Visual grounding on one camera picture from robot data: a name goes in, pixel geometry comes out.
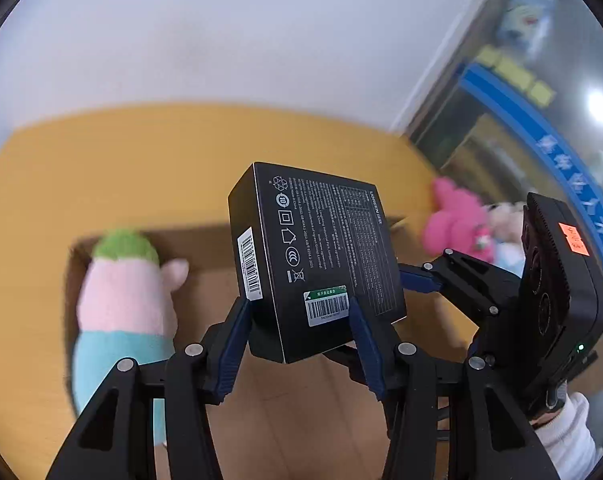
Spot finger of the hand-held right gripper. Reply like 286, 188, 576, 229
325, 344, 369, 386
398, 249, 525, 333

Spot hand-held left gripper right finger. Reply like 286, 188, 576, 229
349, 296, 562, 480

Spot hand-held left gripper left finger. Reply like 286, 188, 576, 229
45, 297, 254, 480

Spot brown cardboard box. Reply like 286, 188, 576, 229
64, 215, 482, 480

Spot black printed product box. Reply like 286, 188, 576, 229
228, 162, 407, 365

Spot person's right forearm white sleeve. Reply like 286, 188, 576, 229
529, 392, 602, 480

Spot wooden desktop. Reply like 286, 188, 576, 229
0, 102, 482, 480

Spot bright pink plush toy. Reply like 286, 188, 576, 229
421, 177, 495, 263

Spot pale pastel plush toy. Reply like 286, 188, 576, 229
484, 202, 527, 268

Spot pink green blue plush toy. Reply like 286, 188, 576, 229
71, 227, 191, 446

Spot blue banner strip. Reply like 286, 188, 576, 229
456, 62, 603, 281

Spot yellow sign stickers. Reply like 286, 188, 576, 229
476, 45, 557, 108

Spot glass display cabinet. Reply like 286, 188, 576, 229
391, 0, 603, 321

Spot cartoon picture sticker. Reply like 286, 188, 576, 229
496, 0, 557, 51

